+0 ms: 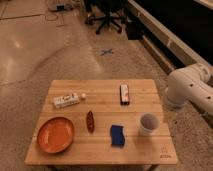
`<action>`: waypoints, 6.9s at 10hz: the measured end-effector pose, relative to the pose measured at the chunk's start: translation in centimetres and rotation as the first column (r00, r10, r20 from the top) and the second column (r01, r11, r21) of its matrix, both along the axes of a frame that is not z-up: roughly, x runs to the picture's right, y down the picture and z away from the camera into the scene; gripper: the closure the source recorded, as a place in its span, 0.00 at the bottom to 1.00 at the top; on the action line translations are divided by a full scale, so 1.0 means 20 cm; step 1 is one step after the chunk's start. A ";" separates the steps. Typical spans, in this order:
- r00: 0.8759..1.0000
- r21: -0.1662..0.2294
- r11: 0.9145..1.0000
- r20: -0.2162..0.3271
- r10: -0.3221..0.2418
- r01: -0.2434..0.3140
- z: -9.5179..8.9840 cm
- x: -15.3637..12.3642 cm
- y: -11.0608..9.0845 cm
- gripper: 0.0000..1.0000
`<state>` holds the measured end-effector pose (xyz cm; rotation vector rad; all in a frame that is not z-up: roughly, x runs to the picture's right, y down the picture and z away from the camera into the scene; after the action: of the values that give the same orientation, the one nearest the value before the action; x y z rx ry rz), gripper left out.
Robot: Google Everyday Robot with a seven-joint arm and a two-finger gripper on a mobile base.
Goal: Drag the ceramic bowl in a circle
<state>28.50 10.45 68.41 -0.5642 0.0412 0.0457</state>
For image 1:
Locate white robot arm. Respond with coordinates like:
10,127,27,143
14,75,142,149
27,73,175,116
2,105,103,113
163,63,213,116

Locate power strip with cables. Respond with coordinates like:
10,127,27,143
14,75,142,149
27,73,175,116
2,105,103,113
45,0,82,12

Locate wooden table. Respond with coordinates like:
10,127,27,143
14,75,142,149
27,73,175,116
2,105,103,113
25,79,177,166

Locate black box on floor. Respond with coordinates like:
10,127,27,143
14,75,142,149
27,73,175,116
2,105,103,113
125,22,143,40

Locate white paper cup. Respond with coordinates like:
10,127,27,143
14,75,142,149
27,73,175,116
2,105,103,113
139,113,159,136

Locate white toothpaste tube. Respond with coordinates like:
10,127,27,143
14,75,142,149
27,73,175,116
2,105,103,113
53,93,86,108

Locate dark red oblong object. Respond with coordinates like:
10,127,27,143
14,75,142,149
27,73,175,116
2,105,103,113
86,111,95,133

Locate black office chair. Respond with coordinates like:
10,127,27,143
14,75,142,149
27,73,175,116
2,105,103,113
83,0,127,34

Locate blue sponge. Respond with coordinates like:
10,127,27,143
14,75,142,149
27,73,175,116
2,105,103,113
110,125,125,147

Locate orange ceramic bowl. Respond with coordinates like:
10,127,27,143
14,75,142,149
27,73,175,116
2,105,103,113
37,117,75,154

